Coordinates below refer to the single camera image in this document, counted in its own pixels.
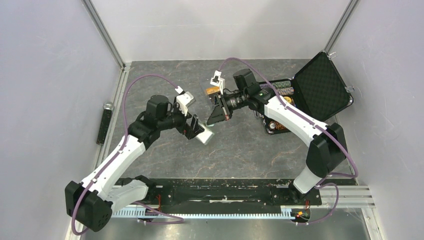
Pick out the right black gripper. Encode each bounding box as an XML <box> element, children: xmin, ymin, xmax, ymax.
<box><xmin>207</xmin><ymin>90</ymin><xmax>249</xmax><ymax>125</ymax></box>

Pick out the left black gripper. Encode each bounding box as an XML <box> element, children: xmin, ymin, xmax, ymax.
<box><xmin>158</xmin><ymin>101</ymin><xmax>205</xmax><ymax>140</ymax></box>

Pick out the green leather card holder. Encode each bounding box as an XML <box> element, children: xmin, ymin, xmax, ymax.
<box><xmin>195</xmin><ymin>125</ymin><xmax>214</xmax><ymax>145</ymax></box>

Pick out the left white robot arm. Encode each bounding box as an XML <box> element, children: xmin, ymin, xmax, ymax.
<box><xmin>64</xmin><ymin>92</ymin><xmax>214</xmax><ymax>232</ymax></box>

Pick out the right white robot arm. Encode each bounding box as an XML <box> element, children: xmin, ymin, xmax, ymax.
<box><xmin>207</xmin><ymin>68</ymin><xmax>348</xmax><ymax>204</ymax></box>

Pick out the clear plastic card box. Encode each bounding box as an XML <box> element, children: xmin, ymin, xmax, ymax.
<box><xmin>200</xmin><ymin>78</ymin><xmax>226</xmax><ymax>110</ymax></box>

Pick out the orange credit card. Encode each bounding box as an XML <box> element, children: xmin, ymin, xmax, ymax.
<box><xmin>205</xmin><ymin>86</ymin><xmax>221</xmax><ymax>96</ymax></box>

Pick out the black tool silver knob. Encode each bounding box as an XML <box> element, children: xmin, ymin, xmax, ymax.
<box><xmin>96</xmin><ymin>101</ymin><xmax>115</xmax><ymax>145</ymax></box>

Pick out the black poker chip case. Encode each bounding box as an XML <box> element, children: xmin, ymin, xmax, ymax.
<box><xmin>270</xmin><ymin>50</ymin><xmax>354</xmax><ymax>122</ymax></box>

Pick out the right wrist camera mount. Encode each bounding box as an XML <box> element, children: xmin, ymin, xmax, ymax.
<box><xmin>209</xmin><ymin>70</ymin><xmax>226</xmax><ymax>94</ymax></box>

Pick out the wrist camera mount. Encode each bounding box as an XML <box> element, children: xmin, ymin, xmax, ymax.
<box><xmin>175</xmin><ymin>86</ymin><xmax>196</xmax><ymax>116</ymax></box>
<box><xmin>209</xmin><ymin>70</ymin><xmax>226</xmax><ymax>94</ymax></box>

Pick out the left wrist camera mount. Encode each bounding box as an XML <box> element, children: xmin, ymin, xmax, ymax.
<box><xmin>175</xmin><ymin>86</ymin><xmax>196</xmax><ymax>116</ymax></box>

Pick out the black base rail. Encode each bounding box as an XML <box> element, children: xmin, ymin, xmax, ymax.
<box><xmin>136</xmin><ymin>175</ymin><xmax>322</xmax><ymax>207</ymax></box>

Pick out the white slotted cable duct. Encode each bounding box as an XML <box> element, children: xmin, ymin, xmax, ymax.
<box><xmin>111</xmin><ymin>205</ymin><xmax>310</xmax><ymax>221</ymax></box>

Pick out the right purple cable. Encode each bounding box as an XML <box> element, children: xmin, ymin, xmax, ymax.
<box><xmin>216</xmin><ymin>57</ymin><xmax>359</xmax><ymax>227</ymax></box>

